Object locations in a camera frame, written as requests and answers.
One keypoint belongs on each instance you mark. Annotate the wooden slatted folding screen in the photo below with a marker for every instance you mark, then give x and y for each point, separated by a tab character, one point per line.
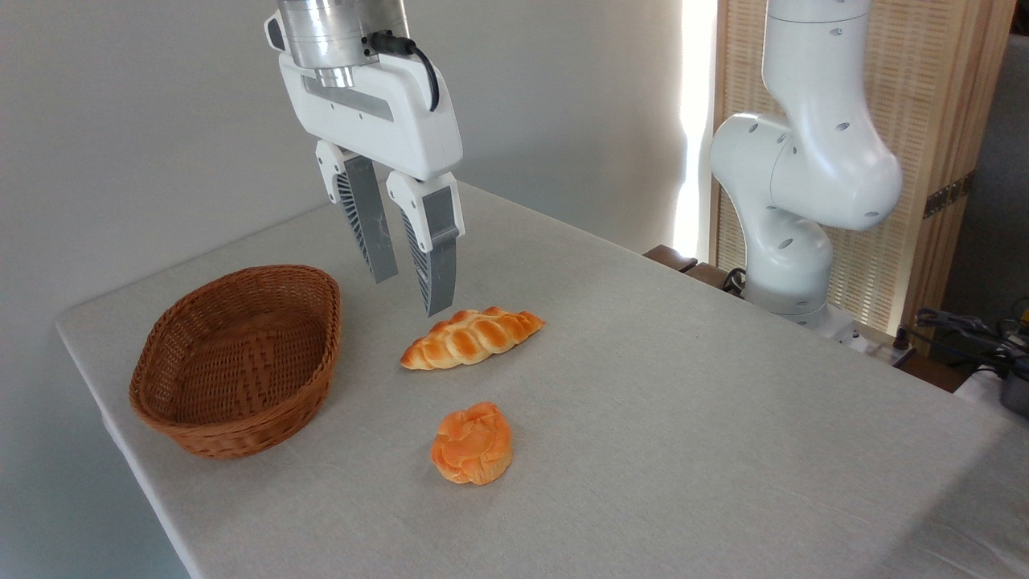
940	96

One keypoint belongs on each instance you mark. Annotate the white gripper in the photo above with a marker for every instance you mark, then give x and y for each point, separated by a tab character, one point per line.
386	121

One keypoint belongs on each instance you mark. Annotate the round orange bread bun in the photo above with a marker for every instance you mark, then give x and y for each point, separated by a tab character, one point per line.
473	444

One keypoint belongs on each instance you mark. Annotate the dark metal screen hinge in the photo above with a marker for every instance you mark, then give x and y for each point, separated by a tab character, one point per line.
949	195

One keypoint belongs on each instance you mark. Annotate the long braided bread loaf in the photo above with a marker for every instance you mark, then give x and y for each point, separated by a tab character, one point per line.
470	338

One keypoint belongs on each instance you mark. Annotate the grey tablecloth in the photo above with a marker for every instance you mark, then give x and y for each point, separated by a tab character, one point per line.
643	418

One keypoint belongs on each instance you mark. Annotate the dark brown wooden furniture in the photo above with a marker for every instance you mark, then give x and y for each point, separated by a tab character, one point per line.
671	259

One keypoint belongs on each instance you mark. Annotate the brown wicker basket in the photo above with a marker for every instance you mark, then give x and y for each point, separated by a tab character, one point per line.
233	354

